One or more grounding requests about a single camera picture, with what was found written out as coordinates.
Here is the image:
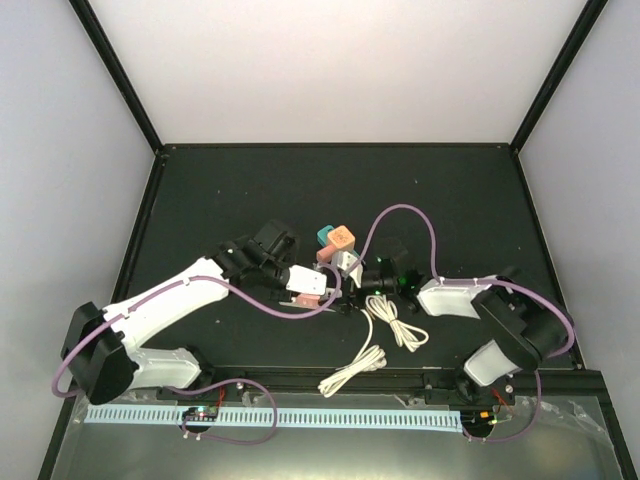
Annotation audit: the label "white power strip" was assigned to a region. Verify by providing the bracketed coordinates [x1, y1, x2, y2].
[279, 300, 320, 310]

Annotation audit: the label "pink cube plug adapter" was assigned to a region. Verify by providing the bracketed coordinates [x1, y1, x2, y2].
[293, 294, 321, 304]

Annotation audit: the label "orange cube plug adapter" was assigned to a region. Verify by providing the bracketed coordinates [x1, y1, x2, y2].
[315, 224, 357, 262]

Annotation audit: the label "teal power strip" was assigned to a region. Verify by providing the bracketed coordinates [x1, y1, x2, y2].
[316, 224, 362, 266]

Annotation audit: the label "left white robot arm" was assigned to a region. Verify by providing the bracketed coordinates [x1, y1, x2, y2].
[61, 220, 299, 405]

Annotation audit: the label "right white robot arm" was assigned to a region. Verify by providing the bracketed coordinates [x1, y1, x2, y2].
[332, 244, 576, 403]

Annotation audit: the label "left circuit board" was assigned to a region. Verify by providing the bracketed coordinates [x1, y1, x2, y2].
[182, 406, 219, 422]

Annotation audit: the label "circuit board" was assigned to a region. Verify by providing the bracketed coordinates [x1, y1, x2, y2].
[182, 406, 219, 422]
[460, 410, 513, 426]

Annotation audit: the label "right circuit board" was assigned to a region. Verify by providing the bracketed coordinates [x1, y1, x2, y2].
[460, 410, 513, 426]

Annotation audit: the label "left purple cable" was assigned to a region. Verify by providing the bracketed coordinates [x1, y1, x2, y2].
[53, 263, 344, 446]

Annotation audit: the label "purple cable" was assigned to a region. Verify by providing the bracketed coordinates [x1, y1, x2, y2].
[53, 263, 344, 446]
[349, 203, 576, 445]

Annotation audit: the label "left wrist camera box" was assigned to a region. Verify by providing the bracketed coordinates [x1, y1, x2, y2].
[285, 265, 327, 296]

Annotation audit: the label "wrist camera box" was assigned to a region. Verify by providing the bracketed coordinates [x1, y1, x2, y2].
[285, 265, 327, 296]
[331, 251, 364, 288]

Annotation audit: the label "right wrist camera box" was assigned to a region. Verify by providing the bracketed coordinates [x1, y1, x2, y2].
[331, 251, 364, 288]

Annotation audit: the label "white power strip cable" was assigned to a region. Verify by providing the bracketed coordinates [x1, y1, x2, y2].
[318, 309, 389, 399]

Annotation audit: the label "teal strip white cable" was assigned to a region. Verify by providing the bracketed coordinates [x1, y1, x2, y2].
[363, 293, 430, 353]

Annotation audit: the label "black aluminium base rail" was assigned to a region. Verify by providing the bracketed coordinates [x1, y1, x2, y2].
[191, 367, 610, 407]

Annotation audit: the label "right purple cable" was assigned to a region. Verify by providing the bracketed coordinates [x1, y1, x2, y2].
[349, 203, 576, 445]

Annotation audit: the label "light blue slotted cable duct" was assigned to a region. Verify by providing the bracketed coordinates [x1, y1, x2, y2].
[84, 404, 462, 433]

